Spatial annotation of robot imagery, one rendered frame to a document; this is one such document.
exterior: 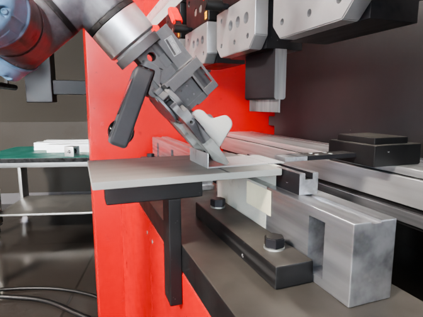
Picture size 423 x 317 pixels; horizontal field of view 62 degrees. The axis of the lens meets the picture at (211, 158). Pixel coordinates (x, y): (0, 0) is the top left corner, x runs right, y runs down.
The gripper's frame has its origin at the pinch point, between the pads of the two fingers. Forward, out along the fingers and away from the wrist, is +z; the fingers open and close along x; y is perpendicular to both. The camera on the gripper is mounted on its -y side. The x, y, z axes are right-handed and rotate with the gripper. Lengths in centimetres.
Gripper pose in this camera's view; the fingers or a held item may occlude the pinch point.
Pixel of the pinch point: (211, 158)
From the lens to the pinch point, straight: 55.9
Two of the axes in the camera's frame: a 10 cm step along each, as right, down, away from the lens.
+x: -3.6, -1.4, 9.2
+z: 6.1, 7.1, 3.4
